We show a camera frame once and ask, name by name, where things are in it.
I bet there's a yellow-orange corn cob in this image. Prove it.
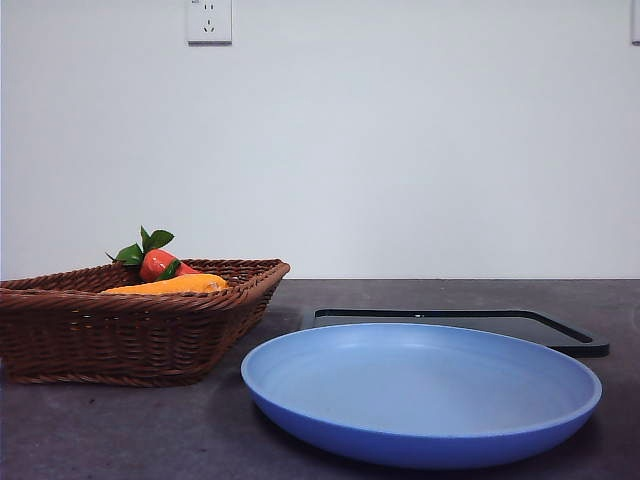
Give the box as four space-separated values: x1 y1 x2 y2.
101 273 229 295

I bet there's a blue round plate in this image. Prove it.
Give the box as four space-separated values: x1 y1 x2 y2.
240 322 604 470

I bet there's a brown wicker basket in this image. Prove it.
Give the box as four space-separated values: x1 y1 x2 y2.
0 257 292 389

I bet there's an orange carrot with green leaves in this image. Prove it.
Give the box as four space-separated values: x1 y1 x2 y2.
104 225 204 284

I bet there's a black rectangular tray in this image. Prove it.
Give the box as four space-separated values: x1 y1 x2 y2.
312 308 611 358

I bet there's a white wall socket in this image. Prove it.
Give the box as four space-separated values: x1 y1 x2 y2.
186 0 233 47

